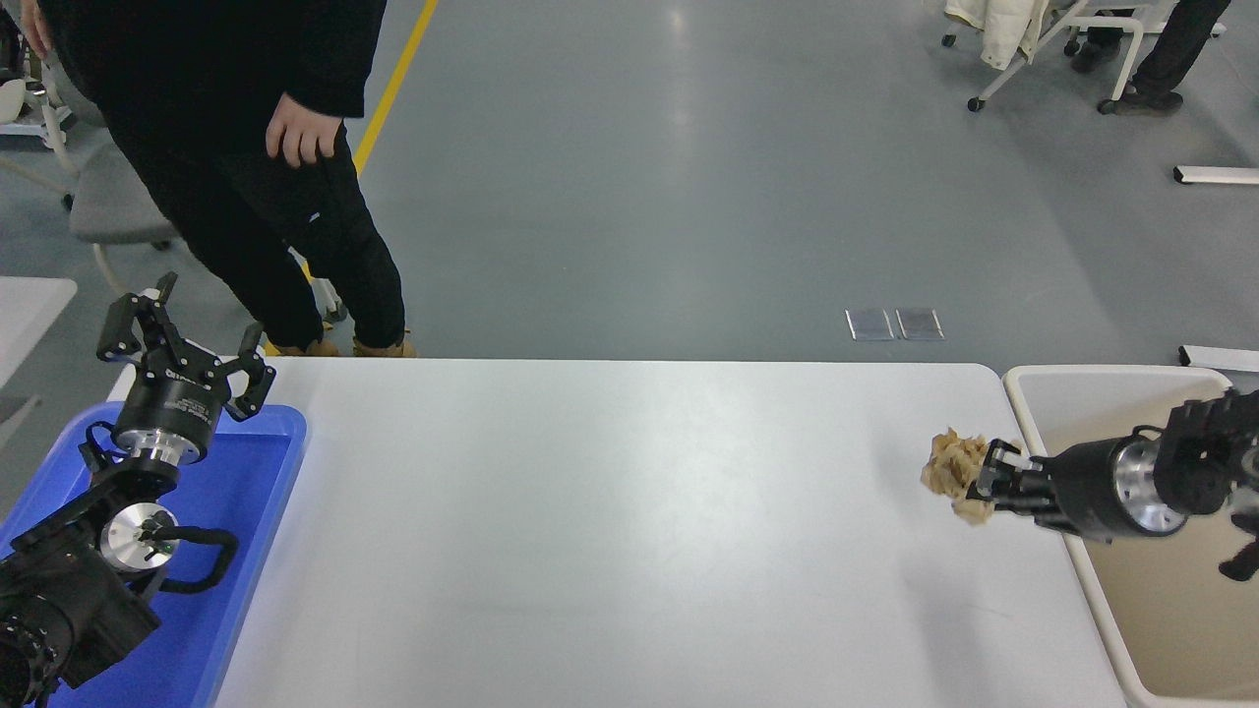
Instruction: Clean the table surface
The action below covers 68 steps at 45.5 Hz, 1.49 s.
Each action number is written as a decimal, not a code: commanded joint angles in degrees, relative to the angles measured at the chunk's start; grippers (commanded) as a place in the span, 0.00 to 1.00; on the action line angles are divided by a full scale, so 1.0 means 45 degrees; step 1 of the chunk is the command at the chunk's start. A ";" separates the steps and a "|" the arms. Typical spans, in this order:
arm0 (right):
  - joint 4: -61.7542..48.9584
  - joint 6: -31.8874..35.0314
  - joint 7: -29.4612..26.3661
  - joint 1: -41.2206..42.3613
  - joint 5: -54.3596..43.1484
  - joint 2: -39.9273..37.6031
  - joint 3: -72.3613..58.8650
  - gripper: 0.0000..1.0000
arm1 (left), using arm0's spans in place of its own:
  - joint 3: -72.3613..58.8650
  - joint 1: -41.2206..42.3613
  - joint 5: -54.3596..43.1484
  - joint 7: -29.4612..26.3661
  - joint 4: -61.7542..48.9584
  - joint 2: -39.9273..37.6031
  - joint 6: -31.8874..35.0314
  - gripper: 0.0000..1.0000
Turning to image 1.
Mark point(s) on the person's left hand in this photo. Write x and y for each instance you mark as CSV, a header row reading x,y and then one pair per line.
x,y
305,128

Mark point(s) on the small white side table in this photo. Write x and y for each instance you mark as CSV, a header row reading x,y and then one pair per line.
x,y
29,315

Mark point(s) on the large pale plastic bin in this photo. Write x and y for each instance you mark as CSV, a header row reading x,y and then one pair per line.
x,y
1121,590

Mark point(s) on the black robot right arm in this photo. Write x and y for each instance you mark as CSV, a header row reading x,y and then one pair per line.
x,y
1205,457

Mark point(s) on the person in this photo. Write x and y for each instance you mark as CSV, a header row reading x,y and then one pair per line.
x,y
197,98
1170,44

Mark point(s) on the grey chair with white frame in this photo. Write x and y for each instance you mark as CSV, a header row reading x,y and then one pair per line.
x,y
108,206
1003,79

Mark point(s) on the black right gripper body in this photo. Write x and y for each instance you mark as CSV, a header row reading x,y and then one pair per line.
x,y
1082,492

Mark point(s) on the person's right hand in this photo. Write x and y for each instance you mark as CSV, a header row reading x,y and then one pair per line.
x,y
37,25

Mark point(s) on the cream padded jacket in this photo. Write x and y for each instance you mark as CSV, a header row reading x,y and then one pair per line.
x,y
998,25

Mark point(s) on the tan paper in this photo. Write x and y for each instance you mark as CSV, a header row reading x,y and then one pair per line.
x,y
949,467

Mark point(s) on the white floor bar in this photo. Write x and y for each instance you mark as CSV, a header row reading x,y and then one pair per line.
x,y
1220,175
1220,356

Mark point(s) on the metal floor plate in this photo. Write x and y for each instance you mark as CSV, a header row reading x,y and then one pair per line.
x,y
869,324
919,323

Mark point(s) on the white chair frame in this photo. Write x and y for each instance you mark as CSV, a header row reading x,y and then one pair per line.
x,y
10,98

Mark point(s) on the blue plastic tray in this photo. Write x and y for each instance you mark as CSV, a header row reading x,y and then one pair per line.
x,y
236,511

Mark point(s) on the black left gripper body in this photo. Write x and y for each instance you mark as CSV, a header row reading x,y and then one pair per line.
x,y
172,408

